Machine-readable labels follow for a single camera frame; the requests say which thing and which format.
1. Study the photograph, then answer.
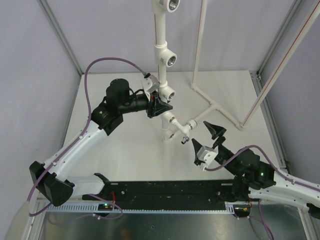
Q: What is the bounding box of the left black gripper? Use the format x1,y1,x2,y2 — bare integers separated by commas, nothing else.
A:
119,91,173,119

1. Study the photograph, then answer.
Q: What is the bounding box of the white PVC pipe frame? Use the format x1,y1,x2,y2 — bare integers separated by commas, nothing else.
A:
151,0,320,139

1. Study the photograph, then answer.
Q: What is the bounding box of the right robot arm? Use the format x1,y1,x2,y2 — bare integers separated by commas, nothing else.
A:
191,121,320,219

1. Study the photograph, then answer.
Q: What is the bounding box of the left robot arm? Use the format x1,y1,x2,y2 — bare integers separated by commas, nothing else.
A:
29,78,173,207

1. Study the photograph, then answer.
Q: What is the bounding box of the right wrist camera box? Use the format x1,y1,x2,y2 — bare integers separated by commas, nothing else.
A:
194,146,219,171

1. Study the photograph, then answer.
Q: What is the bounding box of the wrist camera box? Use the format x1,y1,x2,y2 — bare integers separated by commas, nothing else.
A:
141,73,160,95
194,146,219,171

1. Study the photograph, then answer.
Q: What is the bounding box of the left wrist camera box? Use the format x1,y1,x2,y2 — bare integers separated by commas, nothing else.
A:
141,73,160,95

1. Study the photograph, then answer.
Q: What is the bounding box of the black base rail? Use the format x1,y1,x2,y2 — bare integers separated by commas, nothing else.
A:
64,180,262,210

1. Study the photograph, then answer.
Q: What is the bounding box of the aluminium table frame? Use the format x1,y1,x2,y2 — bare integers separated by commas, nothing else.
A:
27,195,319,240

